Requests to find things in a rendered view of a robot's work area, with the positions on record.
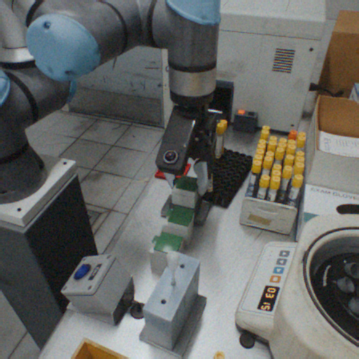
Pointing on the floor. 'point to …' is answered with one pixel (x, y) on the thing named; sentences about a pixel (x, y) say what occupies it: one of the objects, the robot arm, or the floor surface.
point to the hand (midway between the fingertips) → (186, 190)
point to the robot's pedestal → (45, 259)
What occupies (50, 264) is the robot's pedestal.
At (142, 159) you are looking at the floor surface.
